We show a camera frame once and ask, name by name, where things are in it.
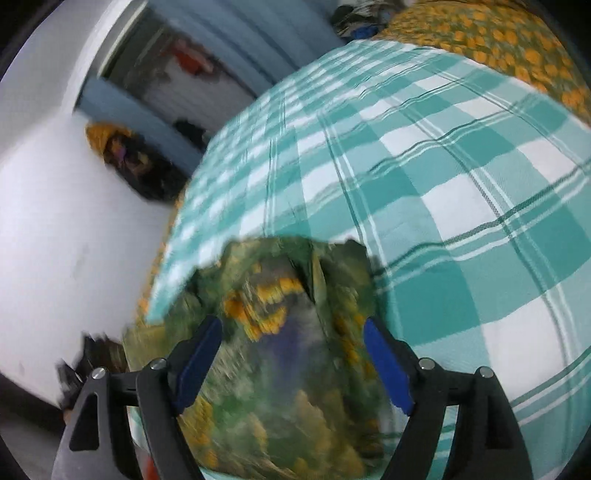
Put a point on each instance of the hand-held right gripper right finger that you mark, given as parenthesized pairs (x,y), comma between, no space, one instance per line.
(388,369)

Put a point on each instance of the pile of clothes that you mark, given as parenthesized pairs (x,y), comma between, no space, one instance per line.
(364,18)

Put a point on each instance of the white pleated curtain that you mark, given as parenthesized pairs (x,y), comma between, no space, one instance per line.
(203,92)

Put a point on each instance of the red hanging garment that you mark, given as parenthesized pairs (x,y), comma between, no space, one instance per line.
(191,57)

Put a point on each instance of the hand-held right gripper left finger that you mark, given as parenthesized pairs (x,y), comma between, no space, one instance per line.
(198,364)

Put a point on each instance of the yellow patterned scarf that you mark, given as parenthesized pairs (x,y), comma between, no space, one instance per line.
(104,136)

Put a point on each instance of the blue curtain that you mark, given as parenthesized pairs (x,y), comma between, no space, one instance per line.
(134,110)
(258,41)

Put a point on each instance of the person's orange sweater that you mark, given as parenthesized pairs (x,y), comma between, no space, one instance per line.
(151,468)

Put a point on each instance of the black hanging garment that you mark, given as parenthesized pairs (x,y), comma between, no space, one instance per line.
(190,131)

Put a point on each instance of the dark hanging clothes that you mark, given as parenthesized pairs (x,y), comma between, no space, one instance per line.
(143,170)

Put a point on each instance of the green landscape print jacket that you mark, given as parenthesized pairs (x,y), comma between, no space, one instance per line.
(286,350)

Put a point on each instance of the teal white checked blanket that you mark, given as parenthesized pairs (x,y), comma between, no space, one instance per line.
(415,184)

